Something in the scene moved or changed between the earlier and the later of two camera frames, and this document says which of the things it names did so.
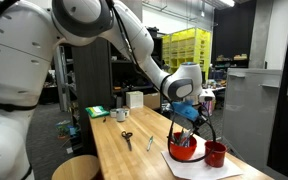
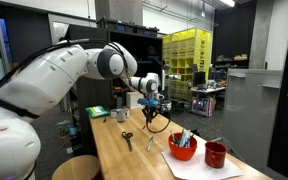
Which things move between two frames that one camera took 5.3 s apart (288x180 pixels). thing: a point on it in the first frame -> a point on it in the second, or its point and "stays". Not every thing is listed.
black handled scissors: (127, 136) stays
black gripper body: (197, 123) -> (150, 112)
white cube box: (134, 99) stays
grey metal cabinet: (251, 113) stays
